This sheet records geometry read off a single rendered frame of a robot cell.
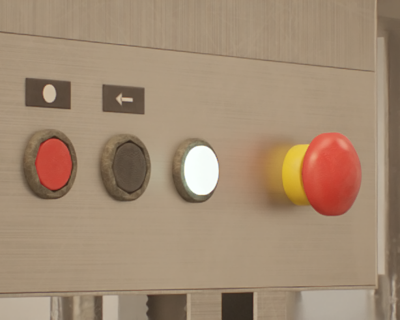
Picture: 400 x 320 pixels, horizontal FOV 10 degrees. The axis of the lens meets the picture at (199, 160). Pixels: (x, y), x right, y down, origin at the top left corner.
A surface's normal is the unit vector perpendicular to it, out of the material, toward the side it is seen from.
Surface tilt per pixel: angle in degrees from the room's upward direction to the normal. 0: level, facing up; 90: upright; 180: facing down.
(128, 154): 90
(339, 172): 89
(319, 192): 112
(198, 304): 90
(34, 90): 90
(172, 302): 58
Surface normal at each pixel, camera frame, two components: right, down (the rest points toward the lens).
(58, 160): 0.77, -0.03
